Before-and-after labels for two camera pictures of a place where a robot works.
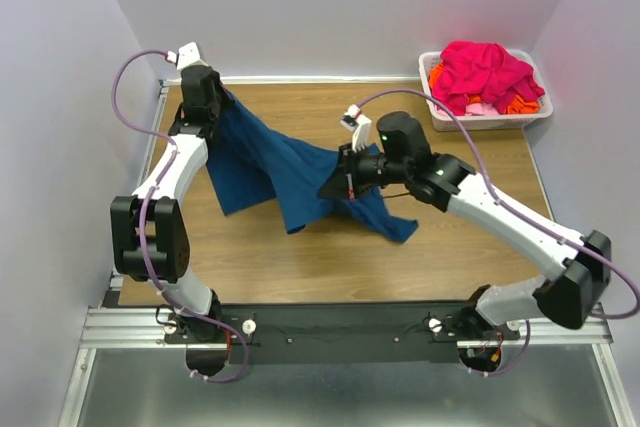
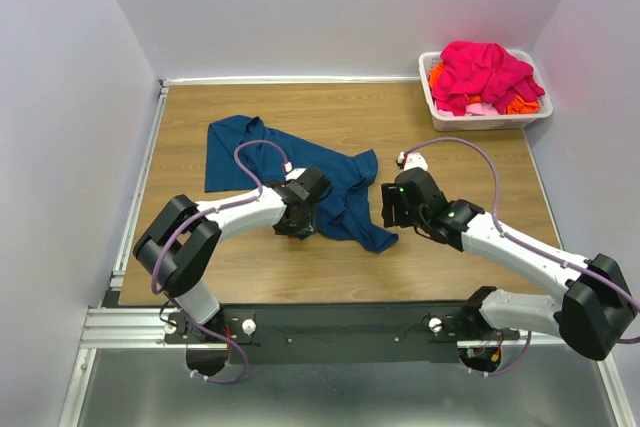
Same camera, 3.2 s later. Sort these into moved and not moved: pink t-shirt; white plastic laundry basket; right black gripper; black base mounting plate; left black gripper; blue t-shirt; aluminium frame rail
Moved: right black gripper; blue t-shirt; left black gripper
Not moved: black base mounting plate; aluminium frame rail; pink t-shirt; white plastic laundry basket
